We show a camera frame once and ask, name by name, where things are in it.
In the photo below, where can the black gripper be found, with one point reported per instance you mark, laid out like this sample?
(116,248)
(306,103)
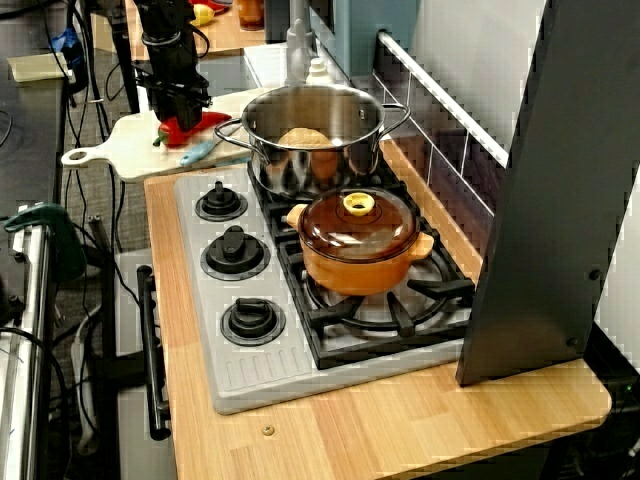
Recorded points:
(172,70)

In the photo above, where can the red toy chili pepper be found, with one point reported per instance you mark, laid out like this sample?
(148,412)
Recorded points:
(210,121)

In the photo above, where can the pale wooden cutting board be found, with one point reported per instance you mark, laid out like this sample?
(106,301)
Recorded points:
(135,160)

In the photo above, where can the white sink unit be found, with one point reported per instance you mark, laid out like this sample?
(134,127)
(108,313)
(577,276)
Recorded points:
(230,75)

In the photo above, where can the wooden side table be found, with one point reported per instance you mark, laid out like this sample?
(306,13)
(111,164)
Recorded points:
(225,45)

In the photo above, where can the yellow toy lemon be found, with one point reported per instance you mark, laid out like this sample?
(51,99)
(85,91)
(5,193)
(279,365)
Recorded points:
(205,16)

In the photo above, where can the black stove knob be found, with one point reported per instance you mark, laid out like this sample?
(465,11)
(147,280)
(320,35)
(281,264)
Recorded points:
(234,252)
(220,202)
(252,320)

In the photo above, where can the red toy item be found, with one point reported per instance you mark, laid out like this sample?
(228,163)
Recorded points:
(220,4)

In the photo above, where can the orange brown jar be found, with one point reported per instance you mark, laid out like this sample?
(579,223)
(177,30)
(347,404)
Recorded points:
(250,15)

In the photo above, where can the toy bread loaf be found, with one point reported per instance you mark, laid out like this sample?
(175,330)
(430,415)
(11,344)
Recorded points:
(302,139)

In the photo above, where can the stainless steel pot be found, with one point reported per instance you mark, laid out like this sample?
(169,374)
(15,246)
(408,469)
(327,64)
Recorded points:
(300,170)

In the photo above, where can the grey toy faucet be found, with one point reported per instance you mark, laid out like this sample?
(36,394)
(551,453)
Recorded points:
(299,50)

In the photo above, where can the beige flat box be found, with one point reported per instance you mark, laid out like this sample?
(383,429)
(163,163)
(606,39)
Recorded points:
(37,70)

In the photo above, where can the black desk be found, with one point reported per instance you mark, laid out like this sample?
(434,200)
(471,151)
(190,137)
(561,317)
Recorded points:
(25,150)

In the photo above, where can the dark green tool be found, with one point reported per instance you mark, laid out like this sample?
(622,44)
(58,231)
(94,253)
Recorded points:
(65,240)

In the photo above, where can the teal blue cabinet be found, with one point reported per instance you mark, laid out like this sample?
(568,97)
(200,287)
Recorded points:
(360,35)

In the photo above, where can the brown lid yellow knob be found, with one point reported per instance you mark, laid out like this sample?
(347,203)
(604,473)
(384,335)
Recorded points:
(350,235)

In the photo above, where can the orange toy pot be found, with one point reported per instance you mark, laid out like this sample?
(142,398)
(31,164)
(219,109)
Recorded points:
(350,275)

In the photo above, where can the grey gas stove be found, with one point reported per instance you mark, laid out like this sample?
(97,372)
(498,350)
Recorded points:
(260,370)

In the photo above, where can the white power strip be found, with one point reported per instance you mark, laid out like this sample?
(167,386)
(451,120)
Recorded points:
(80,375)

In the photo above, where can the brass counter screw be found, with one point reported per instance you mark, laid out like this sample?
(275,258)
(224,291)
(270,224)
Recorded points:
(268,430)

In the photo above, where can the white toy oven front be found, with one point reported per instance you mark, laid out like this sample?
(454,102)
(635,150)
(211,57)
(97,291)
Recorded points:
(130,450)

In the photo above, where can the dark grey upright panel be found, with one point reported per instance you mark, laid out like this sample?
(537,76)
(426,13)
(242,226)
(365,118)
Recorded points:
(550,200)

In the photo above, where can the black upright post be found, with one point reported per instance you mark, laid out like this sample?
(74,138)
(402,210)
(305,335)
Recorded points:
(122,60)

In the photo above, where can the silver metal rail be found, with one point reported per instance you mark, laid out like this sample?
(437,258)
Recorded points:
(25,350)

